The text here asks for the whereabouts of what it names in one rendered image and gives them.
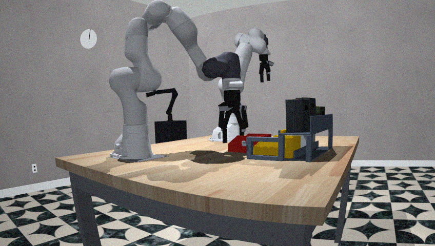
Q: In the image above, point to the red bin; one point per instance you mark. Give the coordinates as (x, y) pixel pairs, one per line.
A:
(236, 144)

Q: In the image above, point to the yellow open bin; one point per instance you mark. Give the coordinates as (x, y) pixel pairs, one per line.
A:
(271, 148)

